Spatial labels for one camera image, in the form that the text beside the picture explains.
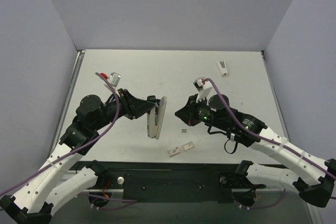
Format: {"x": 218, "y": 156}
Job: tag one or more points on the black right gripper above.
{"x": 193, "y": 112}

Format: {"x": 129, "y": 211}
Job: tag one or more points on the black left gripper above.
{"x": 128, "y": 106}

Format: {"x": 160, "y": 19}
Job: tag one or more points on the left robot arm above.
{"x": 44, "y": 194}

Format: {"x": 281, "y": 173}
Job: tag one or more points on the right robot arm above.
{"x": 311, "y": 177}

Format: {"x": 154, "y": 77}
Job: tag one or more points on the open staple box tray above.
{"x": 188, "y": 146}

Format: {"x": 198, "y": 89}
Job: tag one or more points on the staple box with red dot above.
{"x": 174, "y": 151}

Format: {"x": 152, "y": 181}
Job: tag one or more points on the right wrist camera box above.
{"x": 204, "y": 88}

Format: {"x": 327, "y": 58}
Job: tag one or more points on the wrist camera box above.
{"x": 204, "y": 88}
{"x": 113, "y": 79}

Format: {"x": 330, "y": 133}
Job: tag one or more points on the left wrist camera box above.
{"x": 113, "y": 79}

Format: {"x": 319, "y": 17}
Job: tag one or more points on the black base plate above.
{"x": 175, "y": 182}

